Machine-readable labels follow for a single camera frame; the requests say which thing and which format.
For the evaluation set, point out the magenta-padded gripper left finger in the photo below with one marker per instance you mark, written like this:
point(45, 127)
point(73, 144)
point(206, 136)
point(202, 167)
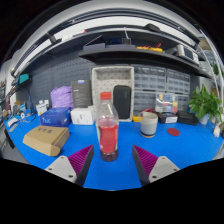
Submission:
point(63, 166)

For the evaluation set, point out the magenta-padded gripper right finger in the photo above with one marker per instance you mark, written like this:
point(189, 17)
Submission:
point(161, 166)

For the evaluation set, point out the clear bottle with red label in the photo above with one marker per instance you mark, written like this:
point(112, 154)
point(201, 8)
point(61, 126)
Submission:
point(107, 133)

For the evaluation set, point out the brown cardboard box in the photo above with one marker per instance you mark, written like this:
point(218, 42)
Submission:
point(45, 138)

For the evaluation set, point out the flat round red coaster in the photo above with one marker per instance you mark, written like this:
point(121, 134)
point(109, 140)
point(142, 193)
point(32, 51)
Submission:
point(173, 132)

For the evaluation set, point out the grey and white mug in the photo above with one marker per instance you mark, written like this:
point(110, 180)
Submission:
point(148, 125)

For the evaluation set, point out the blue cardboard box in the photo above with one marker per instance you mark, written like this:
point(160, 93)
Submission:
point(55, 117)

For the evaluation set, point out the white cardboard box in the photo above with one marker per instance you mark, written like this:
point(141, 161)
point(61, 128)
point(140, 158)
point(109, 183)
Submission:
point(81, 116)

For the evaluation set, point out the yellow multimeter with red leads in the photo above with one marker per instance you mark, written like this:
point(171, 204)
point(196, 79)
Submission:
point(135, 118)

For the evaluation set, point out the flat black case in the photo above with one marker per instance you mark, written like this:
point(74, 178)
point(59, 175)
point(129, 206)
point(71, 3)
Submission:
point(187, 118)

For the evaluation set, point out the clear organizer with coloured parts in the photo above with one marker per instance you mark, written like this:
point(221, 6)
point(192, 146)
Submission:
point(166, 102)

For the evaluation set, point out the white power adapter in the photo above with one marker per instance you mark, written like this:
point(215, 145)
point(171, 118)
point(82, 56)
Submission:
point(217, 131)

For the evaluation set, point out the wide grey drawer cabinet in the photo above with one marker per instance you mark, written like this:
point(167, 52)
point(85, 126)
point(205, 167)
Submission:
point(143, 101)

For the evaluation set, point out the purple plastic bag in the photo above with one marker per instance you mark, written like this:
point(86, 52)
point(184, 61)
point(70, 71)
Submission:
point(61, 97)

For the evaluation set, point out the dark grey upright box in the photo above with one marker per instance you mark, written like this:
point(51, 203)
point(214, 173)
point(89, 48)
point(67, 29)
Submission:
point(81, 93)

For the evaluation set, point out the green potted plant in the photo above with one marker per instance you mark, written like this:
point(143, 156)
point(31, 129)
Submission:
point(203, 103)

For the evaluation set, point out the grey small-parts drawer cabinet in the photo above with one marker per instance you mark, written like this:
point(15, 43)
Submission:
point(149, 77)
point(178, 81)

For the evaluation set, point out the beige perforated tray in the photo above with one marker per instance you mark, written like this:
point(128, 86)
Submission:
point(111, 77)

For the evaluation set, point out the white metal rack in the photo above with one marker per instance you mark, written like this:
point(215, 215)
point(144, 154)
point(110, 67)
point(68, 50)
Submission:
point(210, 56)

